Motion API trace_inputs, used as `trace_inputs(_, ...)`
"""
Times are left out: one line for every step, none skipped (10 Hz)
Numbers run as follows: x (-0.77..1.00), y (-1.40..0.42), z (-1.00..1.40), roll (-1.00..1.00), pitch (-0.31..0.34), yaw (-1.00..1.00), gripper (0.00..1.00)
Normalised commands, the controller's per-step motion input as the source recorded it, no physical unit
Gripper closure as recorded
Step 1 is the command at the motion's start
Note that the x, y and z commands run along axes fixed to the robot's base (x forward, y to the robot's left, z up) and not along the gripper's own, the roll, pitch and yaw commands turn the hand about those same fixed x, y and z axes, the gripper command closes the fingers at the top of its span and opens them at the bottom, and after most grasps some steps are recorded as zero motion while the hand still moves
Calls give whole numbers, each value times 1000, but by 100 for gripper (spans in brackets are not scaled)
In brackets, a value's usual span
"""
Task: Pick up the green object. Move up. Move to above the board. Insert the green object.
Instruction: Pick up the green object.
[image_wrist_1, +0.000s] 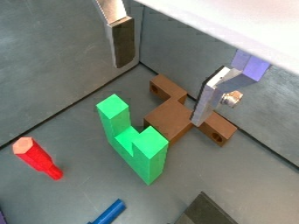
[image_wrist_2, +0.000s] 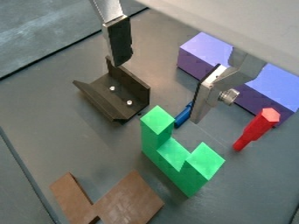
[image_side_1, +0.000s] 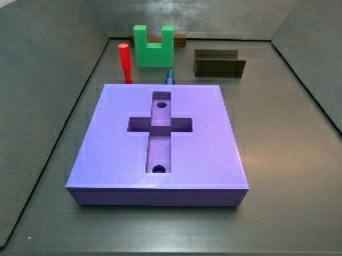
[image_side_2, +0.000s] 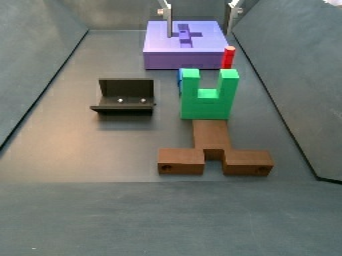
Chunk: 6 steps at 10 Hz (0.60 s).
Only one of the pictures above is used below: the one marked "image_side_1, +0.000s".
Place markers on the green U-shaped block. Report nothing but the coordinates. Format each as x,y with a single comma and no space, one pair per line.
154,54

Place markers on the purple board with cross slot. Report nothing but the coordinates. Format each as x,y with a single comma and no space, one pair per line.
160,149

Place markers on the blue cylindrical peg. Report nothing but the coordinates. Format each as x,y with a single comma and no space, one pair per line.
170,80

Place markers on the red cylindrical peg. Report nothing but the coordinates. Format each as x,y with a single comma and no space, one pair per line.
126,61

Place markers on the brown T-shaped block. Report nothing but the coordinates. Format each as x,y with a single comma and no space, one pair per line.
180,40

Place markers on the black angle bracket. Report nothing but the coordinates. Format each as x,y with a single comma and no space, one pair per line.
218,63

